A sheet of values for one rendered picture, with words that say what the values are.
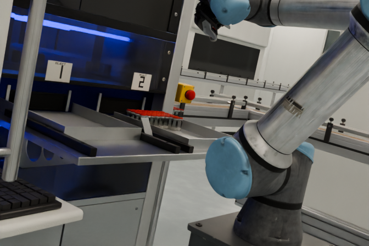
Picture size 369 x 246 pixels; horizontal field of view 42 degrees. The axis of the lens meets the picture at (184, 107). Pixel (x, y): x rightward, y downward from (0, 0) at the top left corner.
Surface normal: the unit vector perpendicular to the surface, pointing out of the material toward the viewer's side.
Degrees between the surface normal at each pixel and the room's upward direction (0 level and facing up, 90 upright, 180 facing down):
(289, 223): 73
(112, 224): 90
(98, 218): 90
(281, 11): 110
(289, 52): 90
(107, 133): 90
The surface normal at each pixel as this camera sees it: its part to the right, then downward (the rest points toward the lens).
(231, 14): 0.34, 0.85
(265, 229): -0.22, -0.25
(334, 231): -0.66, -0.05
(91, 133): 0.73, 0.22
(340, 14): -0.72, 0.28
